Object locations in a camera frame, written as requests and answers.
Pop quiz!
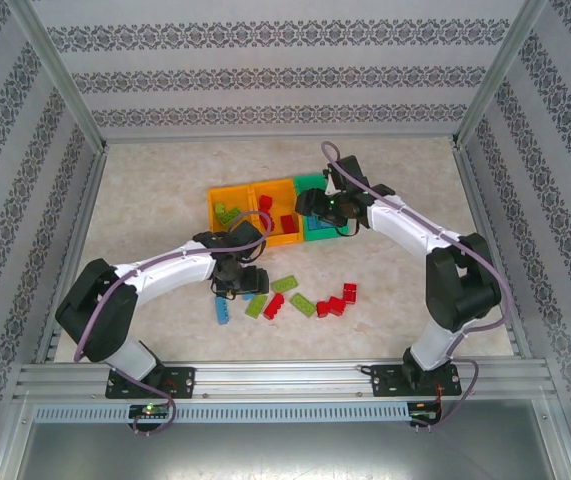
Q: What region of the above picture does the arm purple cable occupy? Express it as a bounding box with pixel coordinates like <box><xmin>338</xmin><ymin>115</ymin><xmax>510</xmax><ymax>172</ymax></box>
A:
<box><xmin>72</xmin><ymin>210</ymin><xmax>274</xmax><ymax>437</ymax></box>
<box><xmin>319</xmin><ymin>141</ymin><xmax>512</xmax><ymax>434</ymax></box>

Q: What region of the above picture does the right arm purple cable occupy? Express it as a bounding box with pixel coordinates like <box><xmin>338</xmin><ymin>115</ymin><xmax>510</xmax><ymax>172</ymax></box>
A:
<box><xmin>319</xmin><ymin>141</ymin><xmax>512</xmax><ymax>434</ymax></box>

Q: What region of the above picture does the aluminium mounting rail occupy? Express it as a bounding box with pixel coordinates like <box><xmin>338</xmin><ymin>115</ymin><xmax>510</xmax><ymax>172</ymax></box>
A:
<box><xmin>12</xmin><ymin>360</ymin><xmax>552</xmax><ymax>401</ymax></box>

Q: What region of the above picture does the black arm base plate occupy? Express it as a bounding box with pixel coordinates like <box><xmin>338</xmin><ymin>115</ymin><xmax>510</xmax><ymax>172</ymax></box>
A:
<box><xmin>105</xmin><ymin>366</ymin><xmax>197</xmax><ymax>400</ymax></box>
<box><xmin>371</xmin><ymin>363</ymin><xmax>463</xmax><ymax>398</ymax></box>

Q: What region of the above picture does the grey slotted cable duct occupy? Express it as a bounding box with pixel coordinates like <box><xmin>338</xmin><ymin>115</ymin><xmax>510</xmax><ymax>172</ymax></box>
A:
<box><xmin>32</xmin><ymin>402</ymin><xmax>412</xmax><ymax>424</ymax></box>

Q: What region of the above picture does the grey metal panel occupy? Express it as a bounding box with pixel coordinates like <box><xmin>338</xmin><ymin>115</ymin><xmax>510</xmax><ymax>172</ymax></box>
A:
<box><xmin>0</xmin><ymin>422</ymin><xmax>571</xmax><ymax>480</ymax></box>

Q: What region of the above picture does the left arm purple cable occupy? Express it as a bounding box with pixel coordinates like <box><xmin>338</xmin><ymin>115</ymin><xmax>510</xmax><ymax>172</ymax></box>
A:
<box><xmin>72</xmin><ymin>210</ymin><xmax>274</xmax><ymax>437</ymax></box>

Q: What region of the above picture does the orange plastic bin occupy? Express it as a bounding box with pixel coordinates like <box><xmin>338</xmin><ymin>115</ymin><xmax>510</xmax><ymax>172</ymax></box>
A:
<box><xmin>248</xmin><ymin>178</ymin><xmax>304</xmax><ymax>250</ymax></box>
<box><xmin>206</xmin><ymin>184</ymin><xmax>259</xmax><ymax>235</ymax></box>

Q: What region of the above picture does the aluminium frame post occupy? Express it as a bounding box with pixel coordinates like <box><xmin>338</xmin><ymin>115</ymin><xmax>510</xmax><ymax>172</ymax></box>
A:
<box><xmin>6</xmin><ymin>0</ymin><xmax>110</xmax><ymax>153</ymax></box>
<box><xmin>450</xmin><ymin>0</ymin><xmax>550</xmax><ymax>150</ymax></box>

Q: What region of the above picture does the green plastic bin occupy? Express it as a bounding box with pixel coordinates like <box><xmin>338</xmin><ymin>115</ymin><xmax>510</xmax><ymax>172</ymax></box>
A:
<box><xmin>293</xmin><ymin>172</ymin><xmax>352</xmax><ymax>242</ymax></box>

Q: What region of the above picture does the small circuit board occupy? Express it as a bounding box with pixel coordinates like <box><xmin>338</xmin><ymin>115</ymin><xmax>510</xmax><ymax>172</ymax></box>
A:
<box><xmin>129</xmin><ymin>403</ymin><xmax>172</xmax><ymax>419</ymax></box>
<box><xmin>407</xmin><ymin>401</ymin><xmax>442</xmax><ymax>422</ymax></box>

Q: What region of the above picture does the aluminium side rail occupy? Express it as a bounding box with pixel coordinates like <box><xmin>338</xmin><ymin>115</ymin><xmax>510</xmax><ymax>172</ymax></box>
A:
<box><xmin>452</xmin><ymin>144</ymin><xmax>535</xmax><ymax>360</ymax></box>
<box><xmin>33</xmin><ymin>147</ymin><xmax>110</xmax><ymax>364</ymax></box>

